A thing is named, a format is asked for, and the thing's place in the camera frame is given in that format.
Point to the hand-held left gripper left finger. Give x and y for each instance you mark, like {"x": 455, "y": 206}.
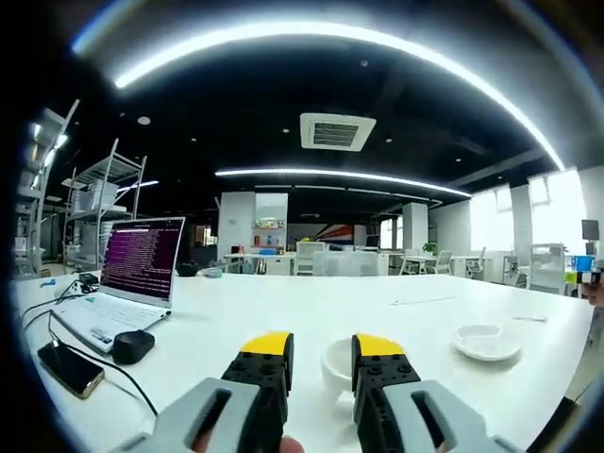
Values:
{"x": 245, "y": 406}

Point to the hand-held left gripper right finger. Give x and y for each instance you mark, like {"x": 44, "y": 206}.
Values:
{"x": 391, "y": 406}

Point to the white coffee cup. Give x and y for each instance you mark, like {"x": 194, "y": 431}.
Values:
{"x": 336, "y": 368}

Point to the white coffee tray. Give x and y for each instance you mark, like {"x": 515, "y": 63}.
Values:
{"x": 486, "y": 347}

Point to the white tabletop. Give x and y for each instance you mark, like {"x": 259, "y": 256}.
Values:
{"x": 292, "y": 302}

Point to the person's left hand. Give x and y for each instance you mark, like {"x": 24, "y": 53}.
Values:
{"x": 291, "y": 446}

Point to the black computer mouse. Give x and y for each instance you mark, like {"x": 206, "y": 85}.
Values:
{"x": 133, "y": 347}

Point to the tape roll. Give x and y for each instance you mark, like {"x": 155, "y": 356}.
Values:
{"x": 215, "y": 273}

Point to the black round object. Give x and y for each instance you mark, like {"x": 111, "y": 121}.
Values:
{"x": 188, "y": 270}

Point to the white low cabinet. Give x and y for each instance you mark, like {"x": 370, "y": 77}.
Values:
{"x": 347, "y": 263}

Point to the green potted plant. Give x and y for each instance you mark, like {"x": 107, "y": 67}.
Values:
{"x": 430, "y": 247}

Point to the white laptop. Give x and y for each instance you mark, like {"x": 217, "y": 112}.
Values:
{"x": 137, "y": 264}

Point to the smartphone with gold edge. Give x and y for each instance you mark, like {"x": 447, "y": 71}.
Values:
{"x": 71, "y": 369}

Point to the black power adapter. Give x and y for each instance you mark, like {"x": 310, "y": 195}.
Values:
{"x": 88, "y": 278}

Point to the small blue object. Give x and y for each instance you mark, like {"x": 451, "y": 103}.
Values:
{"x": 48, "y": 283}

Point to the short ceiling light strip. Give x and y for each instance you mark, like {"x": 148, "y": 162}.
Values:
{"x": 340, "y": 174}

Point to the blue box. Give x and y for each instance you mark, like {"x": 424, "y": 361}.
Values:
{"x": 581, "y": 263}

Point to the white metal shelving rack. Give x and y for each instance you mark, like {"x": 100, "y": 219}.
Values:
{"x": 106, "y": 198}

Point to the grey monitor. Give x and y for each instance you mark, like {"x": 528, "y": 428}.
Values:
{"x": 590, "y": 229}

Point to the tall white shelving rack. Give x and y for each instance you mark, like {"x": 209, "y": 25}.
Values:
{"x": 38, "y": 189}

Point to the long ceiling light strip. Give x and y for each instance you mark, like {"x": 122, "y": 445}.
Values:
{"x": 330, "y": 33}

